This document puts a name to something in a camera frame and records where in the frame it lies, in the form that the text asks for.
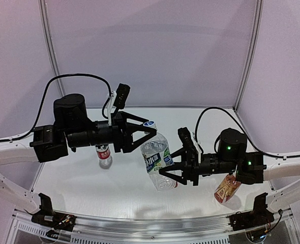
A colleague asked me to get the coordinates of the blue white bottle cap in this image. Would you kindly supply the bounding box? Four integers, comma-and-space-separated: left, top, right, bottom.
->
143, 120, 157, 129

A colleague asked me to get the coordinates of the clear bottle green blue label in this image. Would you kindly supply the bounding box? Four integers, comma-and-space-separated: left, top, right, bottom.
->
140, 132, 176, 191

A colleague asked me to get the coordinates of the clear bottle red label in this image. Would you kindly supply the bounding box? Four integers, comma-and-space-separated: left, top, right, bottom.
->
96, 144, 112, 169

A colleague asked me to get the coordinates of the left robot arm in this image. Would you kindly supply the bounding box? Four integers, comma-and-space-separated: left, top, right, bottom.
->
0, 94, 157, 215

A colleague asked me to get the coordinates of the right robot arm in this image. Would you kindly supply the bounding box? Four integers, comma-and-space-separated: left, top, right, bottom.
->
159, 127, 300, 213

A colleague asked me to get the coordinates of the amber tea bottle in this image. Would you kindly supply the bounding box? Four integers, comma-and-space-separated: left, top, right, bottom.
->
214, 174, 241, 203

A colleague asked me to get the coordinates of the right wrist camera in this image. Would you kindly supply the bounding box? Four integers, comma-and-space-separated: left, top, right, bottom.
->
177, 127, 201, 163

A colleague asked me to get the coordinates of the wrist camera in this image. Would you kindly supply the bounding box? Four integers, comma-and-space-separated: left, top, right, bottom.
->
105, 83, 130, 118
177, 127, 201, 163

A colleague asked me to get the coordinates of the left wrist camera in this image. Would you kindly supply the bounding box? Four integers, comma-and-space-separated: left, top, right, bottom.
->
105, 83, 130, 118

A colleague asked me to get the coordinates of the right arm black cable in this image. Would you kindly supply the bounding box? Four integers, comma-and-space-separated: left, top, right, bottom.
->
194, 106, 300, 158

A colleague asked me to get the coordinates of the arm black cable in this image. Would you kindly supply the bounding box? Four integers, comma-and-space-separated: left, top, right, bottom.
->
0, 73, 112, 145
194, 106, 300, 158

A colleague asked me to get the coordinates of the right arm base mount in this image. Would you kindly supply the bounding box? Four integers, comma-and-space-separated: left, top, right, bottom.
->
228, 193, 275, 231

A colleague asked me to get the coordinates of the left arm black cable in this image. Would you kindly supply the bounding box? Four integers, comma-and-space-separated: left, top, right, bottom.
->
0, 73, 112, 145

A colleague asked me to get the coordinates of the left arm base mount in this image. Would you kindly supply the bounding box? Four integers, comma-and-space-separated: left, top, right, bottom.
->
31, 193, 77, 238

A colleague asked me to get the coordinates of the aluminium front rail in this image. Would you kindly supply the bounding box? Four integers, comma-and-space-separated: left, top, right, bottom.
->
11, 212, 293, 244

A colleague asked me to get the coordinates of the left aluminium frame post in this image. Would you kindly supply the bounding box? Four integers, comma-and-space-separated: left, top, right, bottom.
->
39, 0, 71, 112

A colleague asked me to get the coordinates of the aluminium frame post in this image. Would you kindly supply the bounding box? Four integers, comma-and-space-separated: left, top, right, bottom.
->
39, 0, 71, 112
233, 0, 263, 112

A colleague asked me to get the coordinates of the right aluminium frame post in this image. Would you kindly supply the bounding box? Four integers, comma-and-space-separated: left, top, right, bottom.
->
233, 0, 263, 112

